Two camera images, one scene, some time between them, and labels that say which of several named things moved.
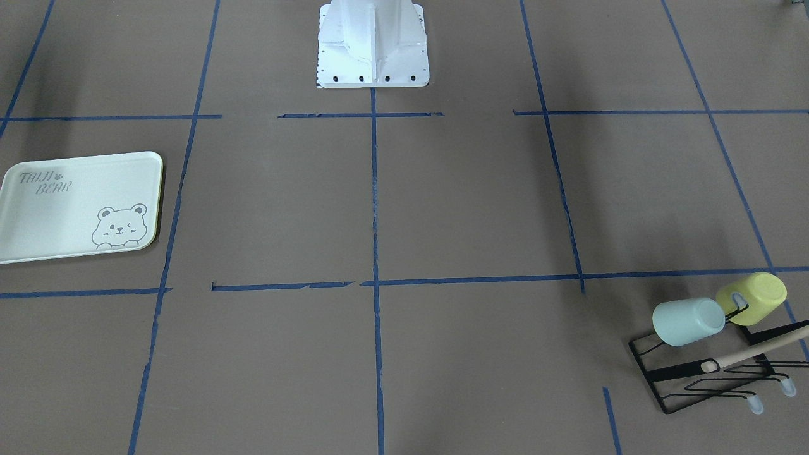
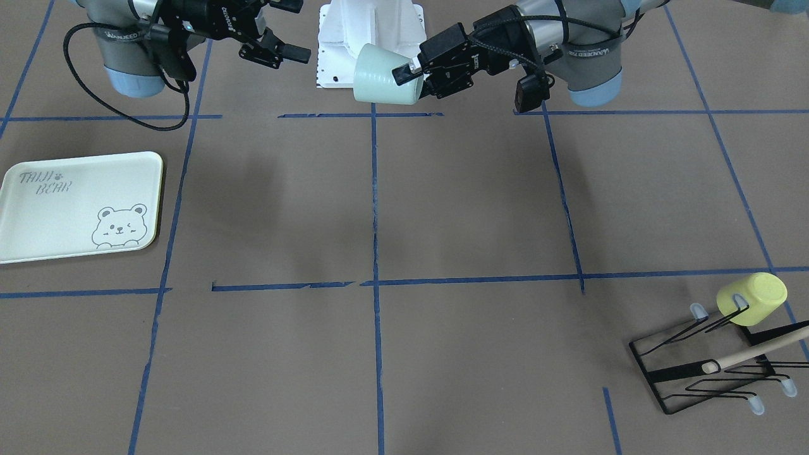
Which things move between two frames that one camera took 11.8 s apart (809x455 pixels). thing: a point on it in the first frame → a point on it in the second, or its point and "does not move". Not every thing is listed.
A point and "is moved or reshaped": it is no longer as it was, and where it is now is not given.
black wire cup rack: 723,365 does not move
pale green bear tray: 80,206 does not move
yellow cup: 761,291 does not move
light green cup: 682,321 is moved or reshaped
